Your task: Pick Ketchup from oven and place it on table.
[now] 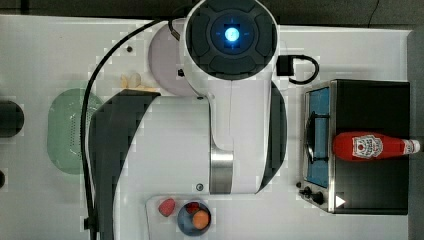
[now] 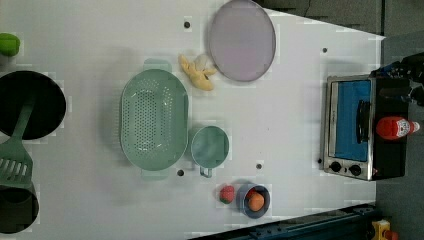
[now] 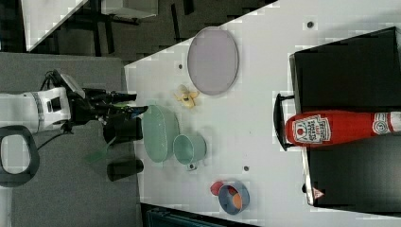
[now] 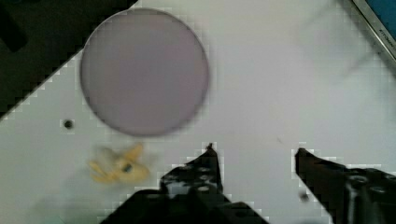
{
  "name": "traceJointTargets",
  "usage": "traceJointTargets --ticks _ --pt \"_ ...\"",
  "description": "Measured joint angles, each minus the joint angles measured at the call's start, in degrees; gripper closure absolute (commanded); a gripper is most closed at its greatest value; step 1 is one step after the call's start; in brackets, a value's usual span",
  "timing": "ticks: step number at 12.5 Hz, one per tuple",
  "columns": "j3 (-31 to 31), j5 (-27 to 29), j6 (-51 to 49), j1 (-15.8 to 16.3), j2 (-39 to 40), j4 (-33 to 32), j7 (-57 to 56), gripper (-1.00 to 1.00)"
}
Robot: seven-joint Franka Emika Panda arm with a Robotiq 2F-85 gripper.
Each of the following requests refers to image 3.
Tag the orange plush fruit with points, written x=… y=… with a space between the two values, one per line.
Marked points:
x=237 y=201

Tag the black round container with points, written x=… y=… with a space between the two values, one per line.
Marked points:
x=123 y=130

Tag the red plush strawberry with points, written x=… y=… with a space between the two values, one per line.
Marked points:
x=215 y=187

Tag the green oval colander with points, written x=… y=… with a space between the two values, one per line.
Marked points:
x=160 y=128

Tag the black cylindrical cup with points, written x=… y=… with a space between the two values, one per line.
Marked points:
x=123 y=169

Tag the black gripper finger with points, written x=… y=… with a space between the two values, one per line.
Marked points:
x=119 y=97
x=128 y=111

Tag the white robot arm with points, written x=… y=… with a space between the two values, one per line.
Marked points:
x=62 y=108

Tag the green measuring cup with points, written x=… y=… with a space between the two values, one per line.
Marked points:
x=189 y=150

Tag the green slotted spatula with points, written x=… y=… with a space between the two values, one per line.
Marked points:
x=98 y=155

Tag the grey round plate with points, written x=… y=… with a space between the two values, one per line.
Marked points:
x=212 y=61

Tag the red plush ketchup bottle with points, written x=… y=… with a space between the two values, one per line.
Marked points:
x=327 y=128

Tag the yellow plush banana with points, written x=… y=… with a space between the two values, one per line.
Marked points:
x=186 y=97

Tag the black toaster oven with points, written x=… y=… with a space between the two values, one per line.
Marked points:
x=362 y=75

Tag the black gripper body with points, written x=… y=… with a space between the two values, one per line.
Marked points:
x=92 y=104

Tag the black chair armrest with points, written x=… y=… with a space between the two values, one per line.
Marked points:
x=20 y=159

